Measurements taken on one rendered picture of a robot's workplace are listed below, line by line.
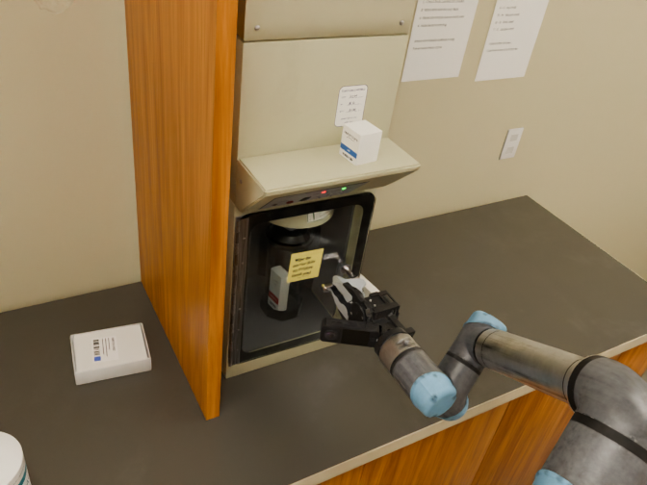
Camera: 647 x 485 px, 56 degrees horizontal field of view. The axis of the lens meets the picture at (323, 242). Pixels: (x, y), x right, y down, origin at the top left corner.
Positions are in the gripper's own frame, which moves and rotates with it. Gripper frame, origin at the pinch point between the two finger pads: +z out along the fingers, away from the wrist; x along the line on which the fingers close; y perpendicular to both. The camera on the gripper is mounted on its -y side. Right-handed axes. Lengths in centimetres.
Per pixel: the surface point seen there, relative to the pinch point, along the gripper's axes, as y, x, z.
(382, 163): 3.6, 31.0, -3.6
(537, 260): 87, -26, 13
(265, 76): -16.9, 45.4, 5.3
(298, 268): -6.5, 3.4, 4.0
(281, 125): -13.1, 36.2, 5.3
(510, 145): 99, -5, 48
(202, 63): -29, 50, 1
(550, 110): 114, 6, 49
